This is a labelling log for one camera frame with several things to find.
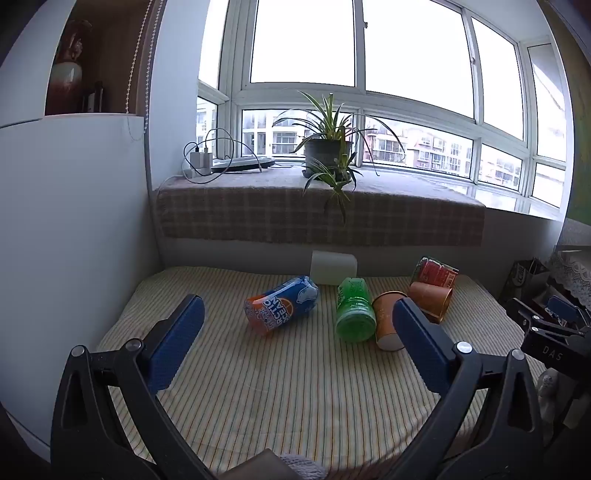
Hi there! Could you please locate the grey knitted cloth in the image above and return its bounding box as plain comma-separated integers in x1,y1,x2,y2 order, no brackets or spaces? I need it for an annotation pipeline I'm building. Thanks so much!
276,453,329,480

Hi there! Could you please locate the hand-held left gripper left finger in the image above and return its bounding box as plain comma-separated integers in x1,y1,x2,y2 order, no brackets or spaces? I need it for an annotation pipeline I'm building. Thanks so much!
51,294,218,480

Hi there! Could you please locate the spider plant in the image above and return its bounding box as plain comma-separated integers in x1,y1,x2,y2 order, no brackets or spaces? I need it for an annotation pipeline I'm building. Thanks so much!
272,90,407,225

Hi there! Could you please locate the dark flower pot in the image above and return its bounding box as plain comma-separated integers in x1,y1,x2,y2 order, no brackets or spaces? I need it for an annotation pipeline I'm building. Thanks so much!
302,138,357,181

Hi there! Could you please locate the striped table cloth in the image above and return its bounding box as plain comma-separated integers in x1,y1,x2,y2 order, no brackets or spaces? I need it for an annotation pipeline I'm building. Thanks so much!
95,265,548,476

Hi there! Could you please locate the green plastic cup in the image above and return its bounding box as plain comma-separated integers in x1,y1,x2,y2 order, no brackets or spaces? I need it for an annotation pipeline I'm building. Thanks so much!
335,277,376,343

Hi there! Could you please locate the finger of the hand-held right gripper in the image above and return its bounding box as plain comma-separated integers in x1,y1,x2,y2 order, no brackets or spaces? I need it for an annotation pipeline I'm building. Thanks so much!
545,295,591,334
505,298,561,340

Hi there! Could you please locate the plaid cloth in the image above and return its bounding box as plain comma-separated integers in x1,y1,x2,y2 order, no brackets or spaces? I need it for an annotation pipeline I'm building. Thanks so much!
154,165,486,247

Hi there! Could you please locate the dark paper bag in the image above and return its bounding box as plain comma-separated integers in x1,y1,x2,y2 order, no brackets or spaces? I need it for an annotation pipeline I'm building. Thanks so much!
501,257,551,302

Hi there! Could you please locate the white charger plug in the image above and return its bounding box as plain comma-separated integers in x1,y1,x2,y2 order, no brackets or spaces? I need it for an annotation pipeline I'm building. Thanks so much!
191,148,214,178

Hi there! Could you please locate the pale orange cup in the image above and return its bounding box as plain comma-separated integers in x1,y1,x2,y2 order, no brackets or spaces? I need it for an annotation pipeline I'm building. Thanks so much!
408,281,453,323

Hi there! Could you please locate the white bead cord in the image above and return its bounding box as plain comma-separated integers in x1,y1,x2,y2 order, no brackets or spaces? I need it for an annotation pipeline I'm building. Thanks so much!
124,0,154,140

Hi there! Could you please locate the ceramic vase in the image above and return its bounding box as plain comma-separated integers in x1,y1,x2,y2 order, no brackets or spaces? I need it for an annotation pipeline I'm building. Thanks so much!
48,19,93,114

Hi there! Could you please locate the red printed can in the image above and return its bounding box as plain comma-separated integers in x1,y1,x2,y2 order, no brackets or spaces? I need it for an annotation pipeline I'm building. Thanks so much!
410,257,459,289

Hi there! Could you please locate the translucent white cup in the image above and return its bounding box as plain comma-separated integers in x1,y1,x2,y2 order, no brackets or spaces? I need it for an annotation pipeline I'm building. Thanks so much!
310,250,359,286

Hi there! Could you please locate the white window frame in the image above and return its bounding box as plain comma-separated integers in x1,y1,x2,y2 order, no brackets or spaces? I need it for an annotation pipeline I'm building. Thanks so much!
196,0,574,219

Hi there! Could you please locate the white lace cloth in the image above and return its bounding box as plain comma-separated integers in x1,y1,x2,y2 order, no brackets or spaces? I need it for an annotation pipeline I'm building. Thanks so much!
547,250,591,309

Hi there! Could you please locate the blue and orange printed cup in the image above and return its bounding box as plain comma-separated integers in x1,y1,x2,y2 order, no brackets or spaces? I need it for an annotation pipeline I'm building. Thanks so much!
245,275,320,337

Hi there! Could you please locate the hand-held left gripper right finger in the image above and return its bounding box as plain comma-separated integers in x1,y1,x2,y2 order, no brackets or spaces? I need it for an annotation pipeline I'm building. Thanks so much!
392,296,546,480

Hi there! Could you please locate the flat white and black device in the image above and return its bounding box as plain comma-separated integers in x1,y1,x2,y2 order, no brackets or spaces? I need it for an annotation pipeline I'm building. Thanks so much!
211,156,277,173

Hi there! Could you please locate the white cabinet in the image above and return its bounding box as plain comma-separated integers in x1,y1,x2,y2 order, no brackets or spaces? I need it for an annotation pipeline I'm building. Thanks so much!
0,0,162,457

